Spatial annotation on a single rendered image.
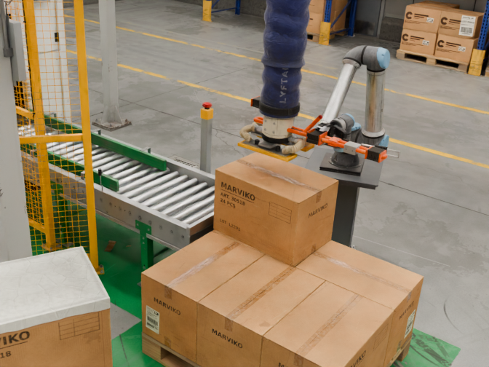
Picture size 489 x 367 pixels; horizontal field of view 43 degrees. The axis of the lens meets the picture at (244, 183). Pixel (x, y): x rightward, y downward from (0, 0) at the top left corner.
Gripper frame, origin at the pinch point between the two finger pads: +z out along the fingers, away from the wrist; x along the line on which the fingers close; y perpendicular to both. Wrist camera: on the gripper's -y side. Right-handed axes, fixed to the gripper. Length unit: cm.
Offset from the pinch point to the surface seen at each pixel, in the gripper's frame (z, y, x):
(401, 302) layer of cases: 14, -64, -70
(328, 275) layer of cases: 17, -23, -69
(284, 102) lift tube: 7.6, 19.8, 17.1
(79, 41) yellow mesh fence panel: 45, 138, 34
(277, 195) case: 21.8, 10.9, -30.3
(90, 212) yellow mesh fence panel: 45, 138, -77
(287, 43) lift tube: 9, 20, 49
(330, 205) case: -11.1, -5.6, -43.7
